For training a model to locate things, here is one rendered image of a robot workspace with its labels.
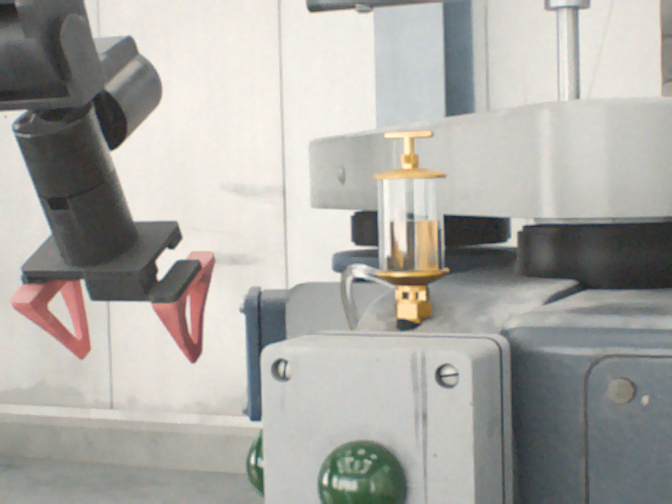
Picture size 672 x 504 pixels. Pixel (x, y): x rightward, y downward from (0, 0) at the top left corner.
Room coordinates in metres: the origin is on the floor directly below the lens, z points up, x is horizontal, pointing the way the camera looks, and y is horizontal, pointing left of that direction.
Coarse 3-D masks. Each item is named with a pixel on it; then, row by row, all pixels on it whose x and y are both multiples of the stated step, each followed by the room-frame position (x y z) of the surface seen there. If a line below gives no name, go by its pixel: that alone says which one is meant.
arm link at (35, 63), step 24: (0, 0) 0.82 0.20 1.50; (24, 0) 0.82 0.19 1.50; (48, 0) 0.83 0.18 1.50; (72, 0) 0.86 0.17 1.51; (0, 24) 0.84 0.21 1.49; (24, 24) 0.82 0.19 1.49; (48, 24) 0.83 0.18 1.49; (0, 48) 0.84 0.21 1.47; (24, 48) 0.83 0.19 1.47; (48, 48) 0.83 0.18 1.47; (0, 72) 0.85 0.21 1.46; (24, 72) 0.84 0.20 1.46; (48, 72) 0.84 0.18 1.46
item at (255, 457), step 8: (256, 440) 0.46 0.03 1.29; (248, 448) 0.46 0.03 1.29; (256, 448) 0.45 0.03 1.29; (248, 456) 0.46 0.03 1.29; (256, 456) 0.45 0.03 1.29; (248, 464) 0.46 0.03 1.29; (256, 464) 0.45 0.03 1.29; (248, 472) 0.46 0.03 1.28; (256, 472) 0.45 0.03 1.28; (256, 480) 0.45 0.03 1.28; (264, 480) 0.45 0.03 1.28; (256, 488) 0.45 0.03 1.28; (264, 488) 0.45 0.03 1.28; (264, 496) 0.45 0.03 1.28
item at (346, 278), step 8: (360, 264) 0.59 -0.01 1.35; (344, 272) 0.60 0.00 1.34; (352, 272) 0.59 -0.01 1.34; (360, 272) 0.59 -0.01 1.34; (368, 272) 0.59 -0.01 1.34; (344, 280) 0.61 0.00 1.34; (352, 280) 0.61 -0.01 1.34; (376, 280) 0.58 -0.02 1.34; (344, 288) 0.61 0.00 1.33; (392, 288) 0.58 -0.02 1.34; (344, 296) 0.62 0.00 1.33; (352, 296) 0.62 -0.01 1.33; (344, 304) 0.63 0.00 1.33; (352, 304) 0.63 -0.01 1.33; (344, 312) 0.63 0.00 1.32; (352, 312) 0.63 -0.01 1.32; (352, 320) 0.64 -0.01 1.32; (352, 328) 0.64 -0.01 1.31
